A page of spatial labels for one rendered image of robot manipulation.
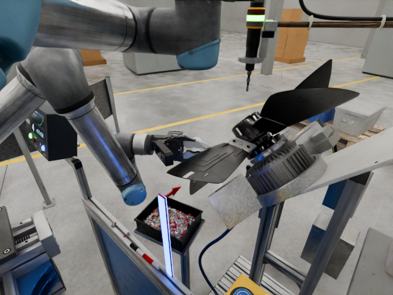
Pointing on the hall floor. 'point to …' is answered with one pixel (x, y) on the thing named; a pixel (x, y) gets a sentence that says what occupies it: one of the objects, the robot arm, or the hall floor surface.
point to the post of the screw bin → (185, 270)
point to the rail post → (103, 253)
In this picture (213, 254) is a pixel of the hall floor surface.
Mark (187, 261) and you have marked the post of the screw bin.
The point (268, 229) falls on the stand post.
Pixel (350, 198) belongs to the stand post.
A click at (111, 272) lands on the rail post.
